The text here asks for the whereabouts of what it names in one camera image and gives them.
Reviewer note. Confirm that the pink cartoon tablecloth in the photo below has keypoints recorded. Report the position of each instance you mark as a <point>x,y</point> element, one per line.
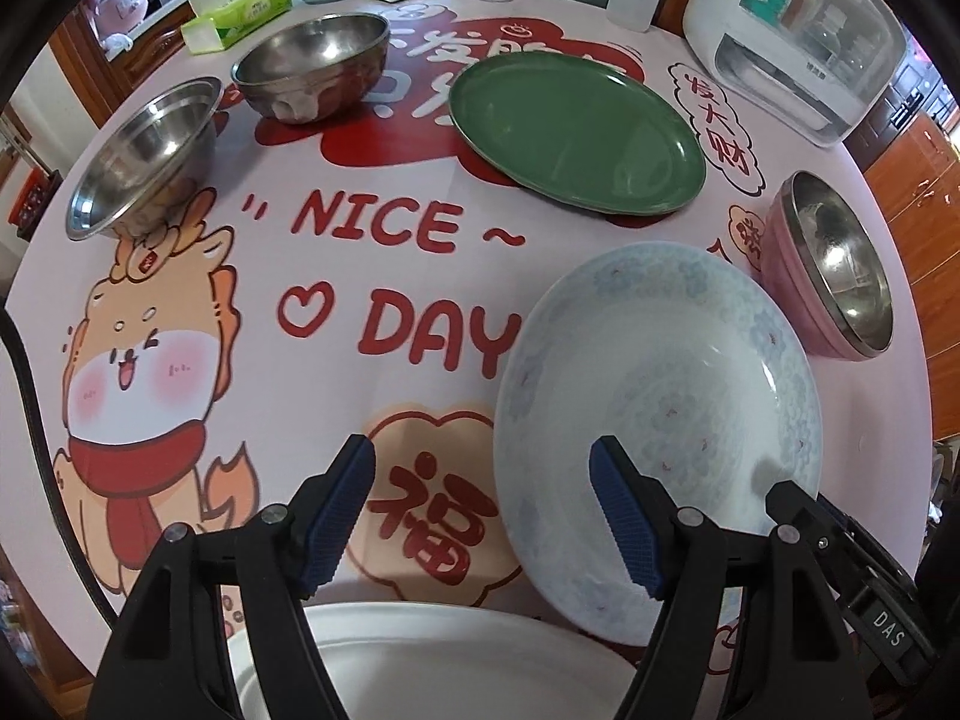
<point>370,275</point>

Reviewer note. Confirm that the white sterilizer appliance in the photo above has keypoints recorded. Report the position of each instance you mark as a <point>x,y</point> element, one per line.
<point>817,65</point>

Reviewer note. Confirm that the floral white ceramic plate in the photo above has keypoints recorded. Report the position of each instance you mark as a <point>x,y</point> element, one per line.
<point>694,369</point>

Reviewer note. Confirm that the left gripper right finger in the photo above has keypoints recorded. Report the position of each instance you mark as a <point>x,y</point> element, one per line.
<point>639,513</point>

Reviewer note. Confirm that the pink steel bowl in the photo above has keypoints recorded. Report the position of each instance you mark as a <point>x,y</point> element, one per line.
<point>820,266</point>

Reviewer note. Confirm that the green tissue box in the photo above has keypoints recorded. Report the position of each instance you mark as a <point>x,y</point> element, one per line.
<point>220,24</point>

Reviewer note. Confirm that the wooden cabinet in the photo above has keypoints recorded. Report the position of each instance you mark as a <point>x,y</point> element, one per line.
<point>911,166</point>

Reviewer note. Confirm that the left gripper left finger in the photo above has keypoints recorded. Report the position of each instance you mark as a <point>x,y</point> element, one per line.
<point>325,510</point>

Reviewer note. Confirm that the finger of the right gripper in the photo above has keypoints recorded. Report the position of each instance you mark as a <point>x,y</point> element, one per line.
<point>788,504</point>

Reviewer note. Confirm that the green plate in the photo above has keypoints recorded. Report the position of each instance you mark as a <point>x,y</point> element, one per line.
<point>579,133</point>

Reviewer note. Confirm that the pink plush toy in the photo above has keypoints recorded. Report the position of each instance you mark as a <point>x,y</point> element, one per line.
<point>112,21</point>

